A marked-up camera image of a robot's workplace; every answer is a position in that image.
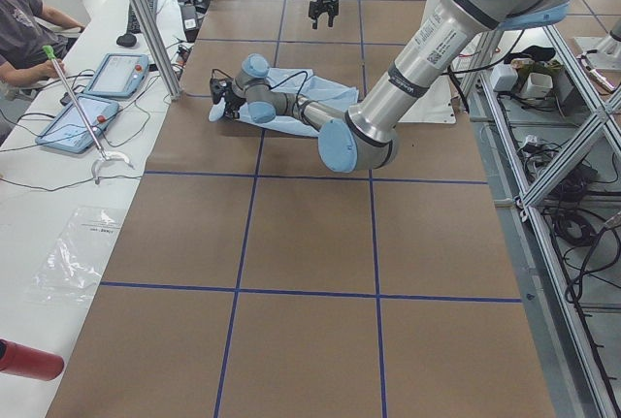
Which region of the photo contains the white power adapter box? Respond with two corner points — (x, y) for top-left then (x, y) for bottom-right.
(489, 64), (518, 92)

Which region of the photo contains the seated person grey shirt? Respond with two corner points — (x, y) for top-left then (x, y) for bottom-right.
(1, 0), (85, 87)

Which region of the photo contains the blue teach pendant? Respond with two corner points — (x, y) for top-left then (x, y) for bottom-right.
(83, 53), (149, 99)
(35, 94), (119, 153)

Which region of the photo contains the black keyboard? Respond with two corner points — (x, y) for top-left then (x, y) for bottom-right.
(125, 0), (160, 35)

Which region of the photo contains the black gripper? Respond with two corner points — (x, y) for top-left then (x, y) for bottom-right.
(224, 91), (245, 120)
(309, 0), (339, 30)

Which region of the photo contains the black computer mouse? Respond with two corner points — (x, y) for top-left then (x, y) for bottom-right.
(116, 33), (137, 48)

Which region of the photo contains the far blue teach pendant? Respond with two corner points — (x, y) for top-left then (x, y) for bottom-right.
(83, 53), (149, 99)

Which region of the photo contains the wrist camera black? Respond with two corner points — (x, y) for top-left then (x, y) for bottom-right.
(210, 68), (234, 105)

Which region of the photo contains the red cylinder bottle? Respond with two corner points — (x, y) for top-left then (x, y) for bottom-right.
(1, 339), (65, 381)

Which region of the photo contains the aluminium frame post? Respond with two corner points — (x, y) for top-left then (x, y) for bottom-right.
(129, 0), (181, 101)

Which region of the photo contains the light blue button shirt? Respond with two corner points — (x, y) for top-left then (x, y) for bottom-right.
(209, 66), (358, 138)

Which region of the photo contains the clear plastic bag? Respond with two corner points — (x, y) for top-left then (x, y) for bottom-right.
(25, 207), (127, 306)

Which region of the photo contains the near blue teach pendant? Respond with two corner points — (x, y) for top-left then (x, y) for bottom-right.
(35, 94), (119, 153)

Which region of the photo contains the aluminium side frame rail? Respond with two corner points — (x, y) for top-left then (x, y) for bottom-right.
(469, 16), (620, 417)

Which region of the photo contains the reacher grabber stick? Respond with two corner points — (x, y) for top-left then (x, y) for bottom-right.
(43, 45), (134, 184)

